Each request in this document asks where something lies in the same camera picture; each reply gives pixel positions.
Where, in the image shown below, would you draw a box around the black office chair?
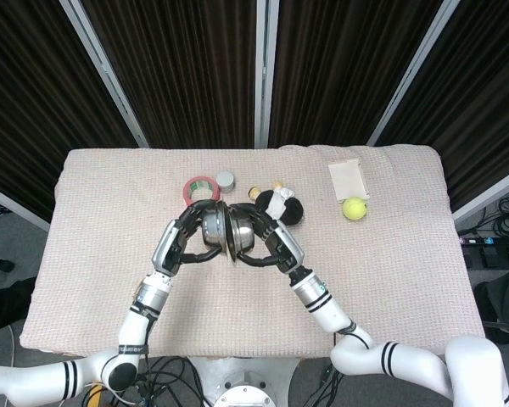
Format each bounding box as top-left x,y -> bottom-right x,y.
466,244 -> 509,344

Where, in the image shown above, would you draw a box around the black coiled cable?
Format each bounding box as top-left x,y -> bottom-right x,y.
470,186 -> 509,238

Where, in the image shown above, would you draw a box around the black white plush toy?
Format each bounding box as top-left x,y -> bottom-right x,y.
247,181 -> 305,226

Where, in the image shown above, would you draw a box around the yellow tennis ball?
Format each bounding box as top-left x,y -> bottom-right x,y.
342,197 -> 370,221

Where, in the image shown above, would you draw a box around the person in black clothes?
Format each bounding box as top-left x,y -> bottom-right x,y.
0,259 -> 37,347

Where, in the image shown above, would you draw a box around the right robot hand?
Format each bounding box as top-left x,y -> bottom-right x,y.
227,202 -> 306,274

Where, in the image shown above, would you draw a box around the aluminium partition post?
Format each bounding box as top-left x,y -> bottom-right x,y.
253,0 -> 280,149
59,0 -> 150,149
366,0 -> 468,148

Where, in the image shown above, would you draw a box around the beige cardboard piece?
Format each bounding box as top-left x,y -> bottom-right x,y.
327,157 -> 372,203

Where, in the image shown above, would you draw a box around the black power strip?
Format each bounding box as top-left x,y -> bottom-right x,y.
459,235 -> 509,247

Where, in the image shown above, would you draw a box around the red tape roll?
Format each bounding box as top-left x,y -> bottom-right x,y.
182,175 -> 221,208

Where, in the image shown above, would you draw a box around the black floor cables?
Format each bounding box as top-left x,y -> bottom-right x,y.
84,356 -> 209,407

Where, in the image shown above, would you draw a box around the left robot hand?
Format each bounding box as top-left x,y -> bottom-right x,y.
151,199 -> 224,278

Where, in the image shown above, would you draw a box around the metal bowl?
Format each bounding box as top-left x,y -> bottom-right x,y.
225,203 -> 258,266
199,200 -> 231,252

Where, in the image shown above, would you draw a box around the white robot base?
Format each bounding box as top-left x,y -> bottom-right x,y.
187,355 -> 301,407

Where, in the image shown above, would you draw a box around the beige woven tablecloth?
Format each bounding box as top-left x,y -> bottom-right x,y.
19,144 -> 491,361

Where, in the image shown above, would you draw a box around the small grey cylinder can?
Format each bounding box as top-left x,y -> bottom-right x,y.
215,170 -> 236,194

